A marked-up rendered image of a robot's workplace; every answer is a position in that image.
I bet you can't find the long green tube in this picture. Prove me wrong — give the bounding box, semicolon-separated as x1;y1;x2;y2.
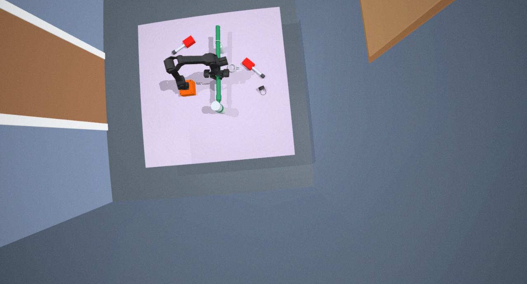
215;25;221;95

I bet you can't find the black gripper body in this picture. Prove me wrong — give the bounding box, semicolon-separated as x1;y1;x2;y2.
203;67;229;78

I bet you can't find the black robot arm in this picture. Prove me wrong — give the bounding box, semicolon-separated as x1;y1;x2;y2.
164;53;228;90

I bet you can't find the white cylindrical post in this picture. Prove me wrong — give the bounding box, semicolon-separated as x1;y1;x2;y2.
211;101;226;114

